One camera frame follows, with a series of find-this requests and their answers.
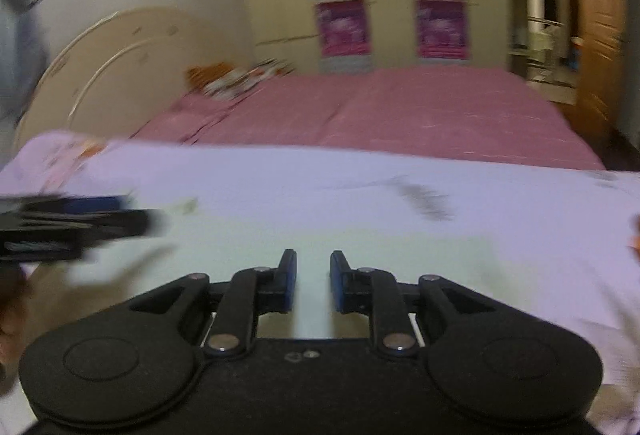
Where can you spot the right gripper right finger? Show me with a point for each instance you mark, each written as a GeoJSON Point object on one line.
{"type": "Point", "coordinates": [374, 293]}

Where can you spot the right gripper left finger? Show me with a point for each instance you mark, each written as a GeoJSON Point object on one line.
{"type": "Point", "coordinates": [249, 294]}

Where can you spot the white small cloth garment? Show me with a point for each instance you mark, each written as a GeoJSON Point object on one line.
{"type": "Point", "coordinates": [197, 243]}

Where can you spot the person's left hand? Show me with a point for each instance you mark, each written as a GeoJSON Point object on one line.
{"type": "Point", "coordinates": [15, 295]}

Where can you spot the cream wooden headboard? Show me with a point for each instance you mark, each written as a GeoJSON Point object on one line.
{"type": "Point", "coordinates": [124, 70]}

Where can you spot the floral lilac bed sheet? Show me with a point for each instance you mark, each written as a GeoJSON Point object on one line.
{"type": "Point", "coordinates": [569, 238]}

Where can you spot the pink bed cover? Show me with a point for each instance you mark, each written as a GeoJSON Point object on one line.
{"type": "Point", "coordinates": [442, 111]}

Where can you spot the orange white pillow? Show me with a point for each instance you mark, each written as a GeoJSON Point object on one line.
{"type": "Point", "coordinates": [226, 81]}

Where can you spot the lower left pink poster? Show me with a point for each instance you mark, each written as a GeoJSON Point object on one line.
{"type": "Point", "coordinates": [343, 28]}

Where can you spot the pink poster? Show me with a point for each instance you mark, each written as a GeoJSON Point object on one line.
{"type": "Point", "coordinates": [442, 30]}
{"type": "Point", "coordinates": [343, 28]}

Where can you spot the lower right pink poster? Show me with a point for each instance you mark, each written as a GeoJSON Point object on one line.
{"type": "Point", "coordinates": [442, 30]}

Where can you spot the brown wooden door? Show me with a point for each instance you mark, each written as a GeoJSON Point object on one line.
{"type": "Point", "coordinates": [600, 72]}

